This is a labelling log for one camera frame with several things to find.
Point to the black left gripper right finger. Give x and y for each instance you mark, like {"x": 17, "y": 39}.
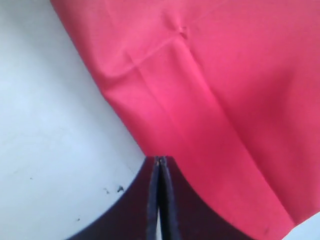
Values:
{"x": 183, "y": 214}

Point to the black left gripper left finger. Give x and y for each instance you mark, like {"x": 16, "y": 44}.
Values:
{"x": 134, "y": 216}

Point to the red tablecloth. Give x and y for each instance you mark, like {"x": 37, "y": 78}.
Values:
{"x": 229, "y": 88}

